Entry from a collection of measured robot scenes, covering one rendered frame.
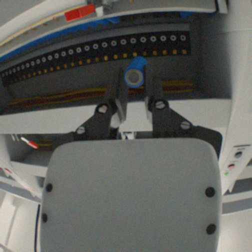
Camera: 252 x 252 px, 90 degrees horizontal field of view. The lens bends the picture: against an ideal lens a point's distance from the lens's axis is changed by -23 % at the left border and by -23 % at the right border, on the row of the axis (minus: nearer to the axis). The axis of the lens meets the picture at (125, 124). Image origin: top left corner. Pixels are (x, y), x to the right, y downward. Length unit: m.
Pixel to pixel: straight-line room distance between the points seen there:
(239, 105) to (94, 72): 0.34
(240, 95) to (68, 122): 0.26
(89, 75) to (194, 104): 0.29
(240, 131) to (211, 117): 0.07
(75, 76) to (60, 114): 0.20
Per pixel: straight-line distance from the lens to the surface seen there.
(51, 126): 0.30
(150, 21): 0.32
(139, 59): 0.18
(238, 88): 0.23
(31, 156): 0.65
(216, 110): 0.24
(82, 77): 0.45
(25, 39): 0.28
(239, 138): 0.30
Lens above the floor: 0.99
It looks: 43 degrees up
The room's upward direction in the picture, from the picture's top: 166 degrees clockwise
